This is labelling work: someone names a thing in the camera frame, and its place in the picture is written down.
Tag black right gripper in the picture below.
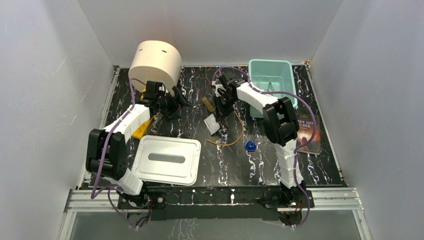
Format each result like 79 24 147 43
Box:
212 93 237 123

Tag yellow test tube rack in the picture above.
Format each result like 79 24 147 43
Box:
131 91 156 140

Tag metal crucible tongs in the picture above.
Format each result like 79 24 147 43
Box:
266 82 277 95

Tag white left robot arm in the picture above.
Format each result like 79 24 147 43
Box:
85 81 194 208

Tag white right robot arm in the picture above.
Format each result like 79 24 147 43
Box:
213 73 305 207

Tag tan test tube brush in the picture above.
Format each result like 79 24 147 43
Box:
201 97 215 113

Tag white paper packet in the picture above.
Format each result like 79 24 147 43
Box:
203 113 220 135

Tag tan rubber tube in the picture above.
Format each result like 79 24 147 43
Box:
207 110 245 148

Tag beige cylindrical container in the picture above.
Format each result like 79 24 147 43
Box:
128 40 182 96

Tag blue capped clear tube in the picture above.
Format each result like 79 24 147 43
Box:
244 127 259 153

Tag mint green plastic bin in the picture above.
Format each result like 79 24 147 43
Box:
248 59 298 109

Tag white rectangular bin lid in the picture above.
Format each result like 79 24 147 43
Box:
131 135 202 186

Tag brown paperback book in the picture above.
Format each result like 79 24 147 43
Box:
294 113 322 156

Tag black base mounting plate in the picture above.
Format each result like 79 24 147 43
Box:
117 185 315 223

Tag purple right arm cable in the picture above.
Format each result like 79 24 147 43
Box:
211 66 318 229

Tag aluminium frame rail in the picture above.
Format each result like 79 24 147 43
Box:
64 187 364 213

